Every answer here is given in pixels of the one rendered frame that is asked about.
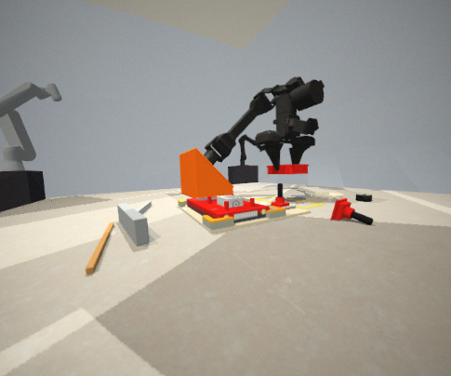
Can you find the orange long thin bar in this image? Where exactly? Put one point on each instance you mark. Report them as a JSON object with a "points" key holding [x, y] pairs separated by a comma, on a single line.
{"points": [[94, 260]]}

